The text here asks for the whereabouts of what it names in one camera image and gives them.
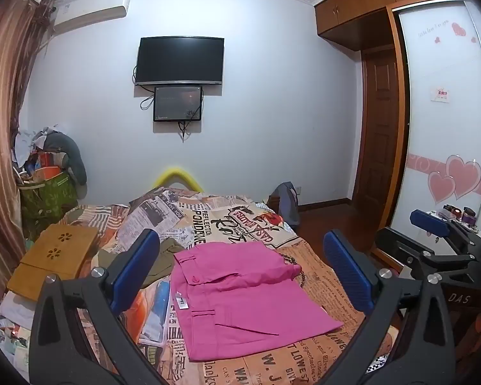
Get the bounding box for olive green garment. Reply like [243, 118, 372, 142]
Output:
[141, 237, 185, 289]

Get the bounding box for brown wooden door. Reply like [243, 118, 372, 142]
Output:
[361, 46, 403, 211]

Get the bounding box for wooden lap desk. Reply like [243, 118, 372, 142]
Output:
[7, 223, 101, 303]

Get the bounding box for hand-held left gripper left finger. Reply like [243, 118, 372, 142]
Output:
[29, 228, 173, 385]

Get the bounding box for wooden overhead cabinet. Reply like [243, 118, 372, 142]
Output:
[313, 0, 481, 51]

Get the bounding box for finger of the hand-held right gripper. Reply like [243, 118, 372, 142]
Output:
[375, 228, 442, 278]
[409, 209, 481, 258]

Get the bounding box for grey plush pillow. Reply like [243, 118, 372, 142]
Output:
[44, 132, 88, 186]

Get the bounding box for small black monitor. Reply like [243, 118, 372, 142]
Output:
[153, 85, 204, 123]

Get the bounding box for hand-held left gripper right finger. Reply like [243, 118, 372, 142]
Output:
[323, 229, 458, 385]

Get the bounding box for green patterned bag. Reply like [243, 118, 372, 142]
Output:
[18, 170, 79, 219]

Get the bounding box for grey blue backpack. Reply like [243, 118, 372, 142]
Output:
[266, 182, 301, 227]

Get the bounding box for yellow foam bumper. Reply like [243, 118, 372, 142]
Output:
[152, 167, 205, 192]

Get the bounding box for pink pants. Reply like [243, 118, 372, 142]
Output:
[170, 242, 344, 362]

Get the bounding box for striped pink curtain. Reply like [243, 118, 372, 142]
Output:
[0, 0, 55, 301]

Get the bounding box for newspaper printed blanket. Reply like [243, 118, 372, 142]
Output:
[0, 186, 397, 385]

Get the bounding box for black wall television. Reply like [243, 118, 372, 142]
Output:
[135, 37, 225, 86]

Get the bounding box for white folded cloth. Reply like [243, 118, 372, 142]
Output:
[0, 291, 38, 329]

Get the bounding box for orange box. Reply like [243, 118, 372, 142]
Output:
[38, 151, 65, 169]

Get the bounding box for white heart-print sliding door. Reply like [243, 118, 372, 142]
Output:
[387, 0, 481, 233]

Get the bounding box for white air conditioner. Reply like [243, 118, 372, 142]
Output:
[53, 0, 132, 33]

